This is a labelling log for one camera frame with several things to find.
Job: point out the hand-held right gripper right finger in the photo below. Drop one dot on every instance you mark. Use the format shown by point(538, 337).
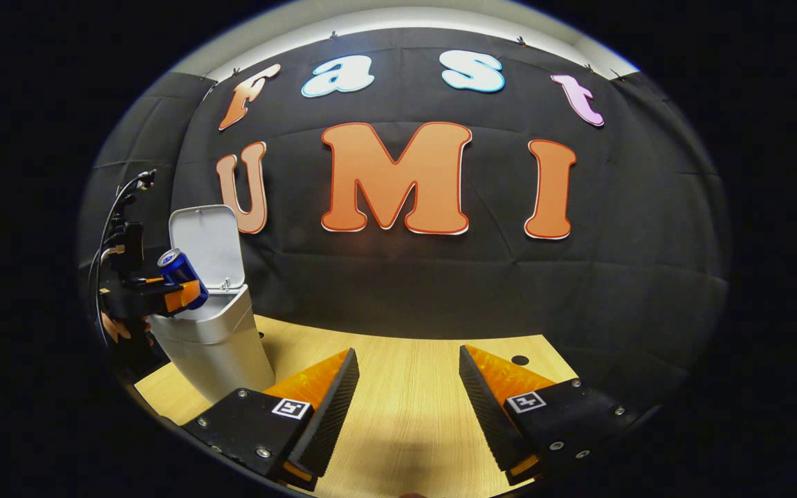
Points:
point(488, 422)

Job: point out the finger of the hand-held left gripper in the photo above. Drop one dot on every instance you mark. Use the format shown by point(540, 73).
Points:
point(184, 297)

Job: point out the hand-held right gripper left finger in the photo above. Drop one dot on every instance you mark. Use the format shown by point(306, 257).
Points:
point(329, 422)

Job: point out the blue pop can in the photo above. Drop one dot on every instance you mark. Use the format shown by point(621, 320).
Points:
point(180, 268)

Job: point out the white desktop garbage bin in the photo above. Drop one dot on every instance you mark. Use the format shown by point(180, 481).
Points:
point(218, 346)

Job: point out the wooden desktop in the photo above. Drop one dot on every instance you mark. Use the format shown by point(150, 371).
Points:
point(412, 387)

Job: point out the black backdrop cloth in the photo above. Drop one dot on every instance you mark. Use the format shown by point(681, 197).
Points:
point(440, 290)

